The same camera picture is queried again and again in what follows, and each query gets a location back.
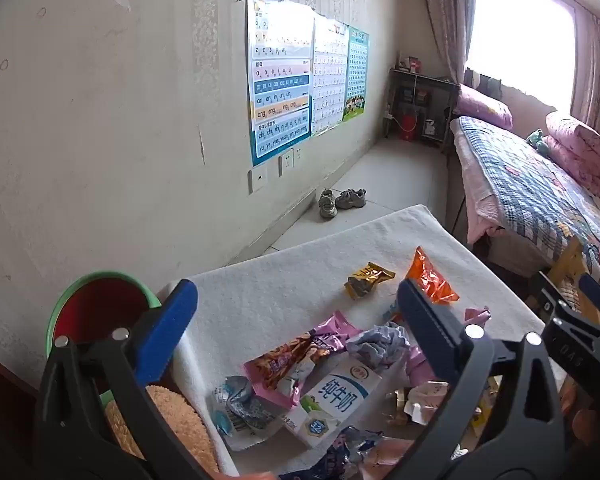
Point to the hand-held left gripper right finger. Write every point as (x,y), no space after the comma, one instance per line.
(425,325)

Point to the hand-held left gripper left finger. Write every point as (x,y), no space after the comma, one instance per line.
(165,332)

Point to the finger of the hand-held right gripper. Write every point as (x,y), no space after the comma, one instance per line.
(560,305)
(596,294)

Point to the orange snack bag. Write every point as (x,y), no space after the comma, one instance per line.
(430,277)

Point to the grey tissue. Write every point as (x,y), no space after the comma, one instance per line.
(380,345)

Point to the green red trash bin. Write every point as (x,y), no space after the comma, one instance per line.
(105,310)

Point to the yellow brown snack wrapper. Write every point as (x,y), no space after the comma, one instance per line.
(365,280)

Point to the white milk carton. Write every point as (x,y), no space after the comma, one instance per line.
(330,405)

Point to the pink snack wrapper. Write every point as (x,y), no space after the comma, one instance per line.
(292,360)

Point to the yellow wooden chair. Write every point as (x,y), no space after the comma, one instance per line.
(572,266)

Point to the pink foil wrapper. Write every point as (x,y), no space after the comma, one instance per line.
(420,366)

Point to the small pink wrapper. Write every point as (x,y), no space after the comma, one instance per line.
(477,315)

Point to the white crumpled wrapper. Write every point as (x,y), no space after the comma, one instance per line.
(425,400)

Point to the gold candy wrapper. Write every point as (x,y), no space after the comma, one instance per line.
(394,402)

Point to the orange fluffy cushion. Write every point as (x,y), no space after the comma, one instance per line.
(180,425)

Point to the blue white wrapper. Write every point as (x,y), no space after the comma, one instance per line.
(240,410)

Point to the bed with patchwork quilt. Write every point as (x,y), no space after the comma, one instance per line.
(535,190)

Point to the white towel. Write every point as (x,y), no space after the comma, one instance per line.
(280,285)

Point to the pink folded quilt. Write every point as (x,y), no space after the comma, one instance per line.
(580,152)

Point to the dark blue wrapper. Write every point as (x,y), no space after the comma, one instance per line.
(340,455)

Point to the green plush toy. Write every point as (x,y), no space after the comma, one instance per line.
(537,141)

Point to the dark brown wooden furniture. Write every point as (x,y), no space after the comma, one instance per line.
(0,400)

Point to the red bucket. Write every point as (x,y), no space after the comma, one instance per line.
(409,126)

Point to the pink pillow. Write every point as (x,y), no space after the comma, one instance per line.
(482,107)

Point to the metal shelf unit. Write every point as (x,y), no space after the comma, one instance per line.
(420,105)

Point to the patterned curtain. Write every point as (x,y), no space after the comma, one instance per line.
(445,15)
(594,70)

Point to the bright window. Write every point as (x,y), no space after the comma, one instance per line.
(520,35)

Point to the green wall poster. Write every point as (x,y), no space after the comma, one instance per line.
(357,75)

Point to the white wall poster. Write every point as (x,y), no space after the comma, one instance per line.
(330,75)

